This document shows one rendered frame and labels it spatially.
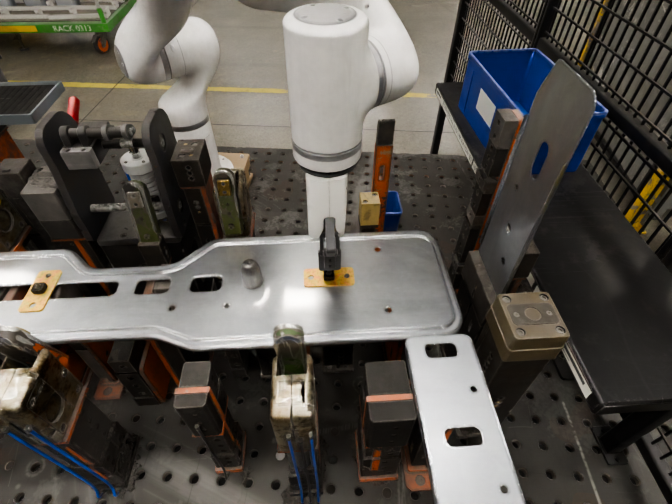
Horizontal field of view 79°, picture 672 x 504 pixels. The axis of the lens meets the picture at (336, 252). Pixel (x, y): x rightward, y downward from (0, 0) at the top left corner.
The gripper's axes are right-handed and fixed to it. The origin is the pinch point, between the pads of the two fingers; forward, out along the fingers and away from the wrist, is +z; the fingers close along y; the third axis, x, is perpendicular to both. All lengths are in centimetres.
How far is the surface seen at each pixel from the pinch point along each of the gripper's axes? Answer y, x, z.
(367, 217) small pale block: -10.5, 7.6, 5.1
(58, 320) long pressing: 6.2, -41.5, 8.4
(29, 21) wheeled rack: -370, -247, 89
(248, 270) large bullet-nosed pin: 1.5, -12.5, 4.2
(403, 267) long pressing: -1.1, 12.9, 8.2
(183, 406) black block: 20.5, -20.3, 9.0
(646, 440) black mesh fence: 22, 56, 31
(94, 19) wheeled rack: -371, -191, 88
